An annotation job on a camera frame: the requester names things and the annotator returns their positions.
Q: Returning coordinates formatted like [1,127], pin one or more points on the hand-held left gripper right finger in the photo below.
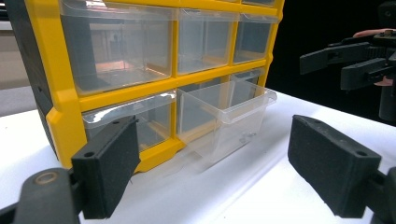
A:
[333,168]

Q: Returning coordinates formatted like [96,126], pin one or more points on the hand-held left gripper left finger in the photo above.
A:
[109,168]

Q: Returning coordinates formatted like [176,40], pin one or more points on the yellow black organizer cabinet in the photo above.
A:
[65,112]

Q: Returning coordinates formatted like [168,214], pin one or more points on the small clear plastic drawer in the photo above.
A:
[230,109]

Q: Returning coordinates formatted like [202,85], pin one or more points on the dark curtain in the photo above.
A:
[311,25]

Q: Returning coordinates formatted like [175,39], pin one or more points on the grid of clear drawers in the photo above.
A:
[118,53]

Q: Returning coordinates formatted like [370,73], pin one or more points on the beige desk furniture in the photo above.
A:
[12,62]

